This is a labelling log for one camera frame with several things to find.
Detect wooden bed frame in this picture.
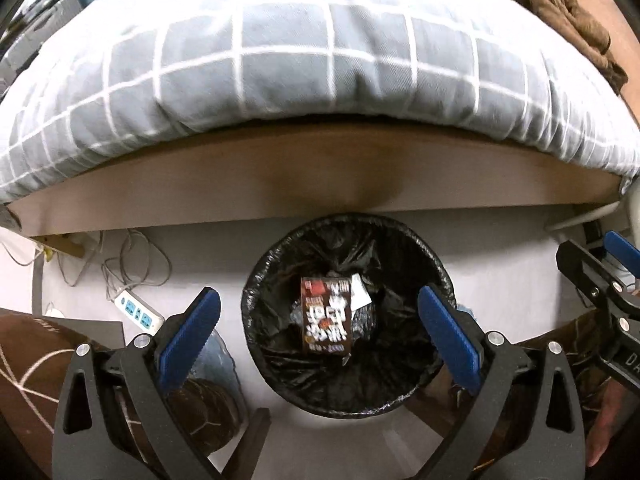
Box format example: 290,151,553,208
7,120,627,239

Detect white tissue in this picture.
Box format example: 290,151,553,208
350,273,372,312

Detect black lined trash bin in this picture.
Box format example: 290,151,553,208
241,214,457,419

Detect white power strip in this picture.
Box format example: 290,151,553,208
114,288,166,334

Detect brown fleece jacket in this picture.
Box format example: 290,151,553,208
500,0,630,97

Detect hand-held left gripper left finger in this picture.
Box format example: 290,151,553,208
52,286,241,480

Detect white cable bundle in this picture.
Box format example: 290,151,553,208
54,230,174,302

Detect person's right hand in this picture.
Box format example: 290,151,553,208
585,379,635,469

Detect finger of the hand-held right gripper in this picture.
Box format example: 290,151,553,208
602,230,640,282
555,239,632,313

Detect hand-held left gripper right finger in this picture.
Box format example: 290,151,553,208
417,285,587,480

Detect brown drink carton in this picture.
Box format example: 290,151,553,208
300,276,356,356

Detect grey checked bed sheet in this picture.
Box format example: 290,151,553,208
0,0,640,204

